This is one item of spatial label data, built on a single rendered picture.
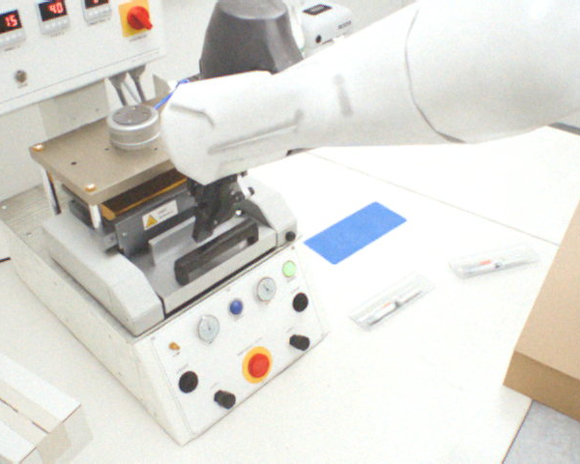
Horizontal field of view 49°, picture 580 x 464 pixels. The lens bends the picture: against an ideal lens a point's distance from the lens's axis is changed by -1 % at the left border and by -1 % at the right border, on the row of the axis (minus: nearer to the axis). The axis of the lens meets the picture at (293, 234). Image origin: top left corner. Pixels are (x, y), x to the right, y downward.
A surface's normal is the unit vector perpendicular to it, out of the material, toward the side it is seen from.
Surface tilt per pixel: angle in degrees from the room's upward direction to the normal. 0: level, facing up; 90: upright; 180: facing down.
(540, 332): 40
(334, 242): 0
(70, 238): 0
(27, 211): 0
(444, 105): 103
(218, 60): 91
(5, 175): 90
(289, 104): 79
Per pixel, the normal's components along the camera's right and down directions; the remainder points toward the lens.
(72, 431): 0.86, 0.31
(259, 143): -0.57, 0.65
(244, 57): -0.27, 0.73
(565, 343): -0.37, -0.26
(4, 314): 0.00, -0.78
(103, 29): 0.71, 0.44
